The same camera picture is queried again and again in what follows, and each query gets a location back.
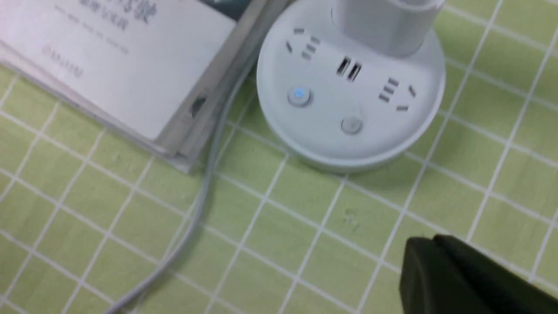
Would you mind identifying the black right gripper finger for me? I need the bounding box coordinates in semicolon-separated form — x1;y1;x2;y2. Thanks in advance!
399;234;558;314

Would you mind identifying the white desk lamp with sockets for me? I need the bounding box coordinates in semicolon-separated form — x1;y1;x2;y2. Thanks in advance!
256;0;446;173

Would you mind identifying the bottom thin booklet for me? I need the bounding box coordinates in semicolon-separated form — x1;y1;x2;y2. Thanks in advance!
0;0;297;174

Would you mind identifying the green checkered tablecloth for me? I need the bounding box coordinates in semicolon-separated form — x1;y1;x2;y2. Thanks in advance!
0;0;558;314

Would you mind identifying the top self-driving textbook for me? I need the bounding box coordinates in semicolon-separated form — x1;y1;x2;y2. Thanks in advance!
1;0;251;140

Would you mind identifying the white lamp power cable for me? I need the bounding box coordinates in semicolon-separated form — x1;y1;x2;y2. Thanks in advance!
105;39;271;314

